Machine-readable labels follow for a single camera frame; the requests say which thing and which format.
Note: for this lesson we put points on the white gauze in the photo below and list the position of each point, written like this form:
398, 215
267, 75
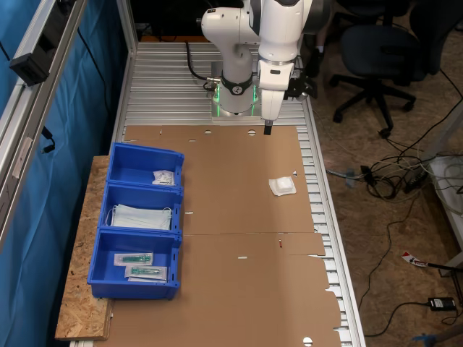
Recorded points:
282, 186

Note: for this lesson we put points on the person's leg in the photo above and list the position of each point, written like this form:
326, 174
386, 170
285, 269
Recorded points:
315, 63

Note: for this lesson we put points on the brown cardboard sheet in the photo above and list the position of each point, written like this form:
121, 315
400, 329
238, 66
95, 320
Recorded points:
235, 296
231, 180

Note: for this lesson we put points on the blue tape piece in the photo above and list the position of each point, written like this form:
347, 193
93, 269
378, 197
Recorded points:
350, 178

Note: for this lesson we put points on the dark office chair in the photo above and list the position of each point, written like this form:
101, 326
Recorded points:
376, 50

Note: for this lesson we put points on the white printed packet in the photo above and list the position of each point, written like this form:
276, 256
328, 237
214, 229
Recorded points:
164, 178

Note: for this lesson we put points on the blue bin with white packets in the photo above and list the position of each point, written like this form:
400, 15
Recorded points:
130, 162

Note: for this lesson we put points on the stack of pale blue masks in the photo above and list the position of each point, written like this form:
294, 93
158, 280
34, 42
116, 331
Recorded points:
141, 218

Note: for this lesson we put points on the blue bin with masks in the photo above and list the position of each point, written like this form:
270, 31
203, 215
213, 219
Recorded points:
126, 197

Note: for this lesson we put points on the black floor power strip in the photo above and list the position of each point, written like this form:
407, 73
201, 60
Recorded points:
416, 180

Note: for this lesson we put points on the clear packet with green item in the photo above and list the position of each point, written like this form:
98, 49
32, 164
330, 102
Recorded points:
146, 273
134, 259

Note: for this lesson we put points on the red and white tag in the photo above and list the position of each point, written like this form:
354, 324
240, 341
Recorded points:
412, 259

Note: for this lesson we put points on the blue bin with green-item packets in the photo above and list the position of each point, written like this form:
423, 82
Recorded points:
108, 265

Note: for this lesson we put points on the long aluminium beam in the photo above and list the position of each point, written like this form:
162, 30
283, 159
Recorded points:
25, 115

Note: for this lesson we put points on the black power adapter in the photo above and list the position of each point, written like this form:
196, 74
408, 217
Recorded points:
441, 303

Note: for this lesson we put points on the chipboard plate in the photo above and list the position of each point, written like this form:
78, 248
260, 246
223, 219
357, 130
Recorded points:
79, 289

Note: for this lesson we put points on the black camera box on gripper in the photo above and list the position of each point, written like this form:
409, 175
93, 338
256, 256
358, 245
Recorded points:
299, 88

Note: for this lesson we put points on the aluminium frame post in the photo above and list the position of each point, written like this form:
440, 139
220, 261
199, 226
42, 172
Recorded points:
126, 21

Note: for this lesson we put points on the white desk frame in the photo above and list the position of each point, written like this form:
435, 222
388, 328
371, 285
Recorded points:
448, 202

